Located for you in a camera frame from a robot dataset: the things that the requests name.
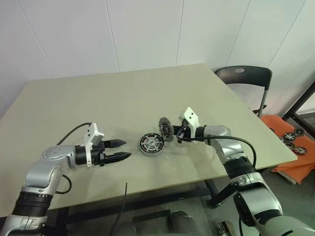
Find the black folding chair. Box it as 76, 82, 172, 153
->
214, 65, 273, 118

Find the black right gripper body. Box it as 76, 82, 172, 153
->
175, 122, 191, 141

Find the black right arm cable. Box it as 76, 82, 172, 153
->
176, 136, 257, 236

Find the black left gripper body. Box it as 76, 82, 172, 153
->
90, 141, 107, 167

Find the dark grey rounded shape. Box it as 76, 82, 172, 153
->
169, 210, 200, 236

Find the motor housing with copper windings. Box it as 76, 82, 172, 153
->
138, 132, 165, 158

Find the black metal frame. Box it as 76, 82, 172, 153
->
283, 80, 315, 128

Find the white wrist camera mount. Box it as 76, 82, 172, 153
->
177, 106, 200, 144
83, 122, 106, 168

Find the small dark gear part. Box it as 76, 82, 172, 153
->
157, 117, 175, 144

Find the orange cloth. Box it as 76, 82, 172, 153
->
260, 115, 315, 185

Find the thin black loose cable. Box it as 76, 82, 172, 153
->
114, 182, 128, 236

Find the black table frame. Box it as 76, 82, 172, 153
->
46, 169, 269, 236

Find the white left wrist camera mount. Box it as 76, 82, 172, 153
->
83, 122, 106, 168

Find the black spoked rotor ring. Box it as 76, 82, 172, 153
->
140, 134, 163, 152

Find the small brown metal object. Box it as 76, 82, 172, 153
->
216, 220, 235, 236

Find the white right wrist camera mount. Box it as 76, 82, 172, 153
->
177, 106, 200, 144

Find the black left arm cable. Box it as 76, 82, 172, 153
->
54, 122, 92, 195

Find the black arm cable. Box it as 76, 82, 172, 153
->
176, 136, 257, 236
54, 122, 92, 195

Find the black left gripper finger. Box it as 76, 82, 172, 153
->
105, 152, 132, 165
103, 139, 127, 149

